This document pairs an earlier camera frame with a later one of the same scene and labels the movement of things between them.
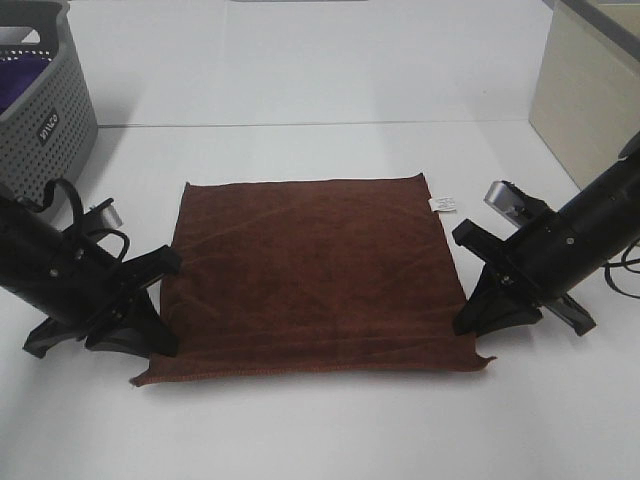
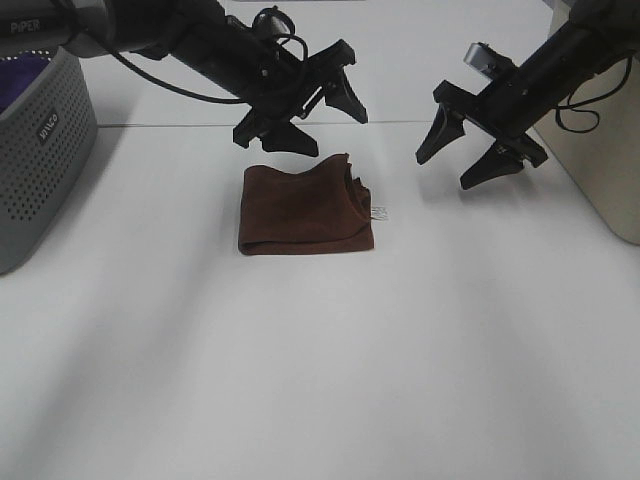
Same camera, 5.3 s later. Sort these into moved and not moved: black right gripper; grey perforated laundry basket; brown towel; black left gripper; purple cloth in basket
Moved: black left gripper; brown towel; black right gripper
Not moved: purple cloth in basket; grey perforated laundry basket
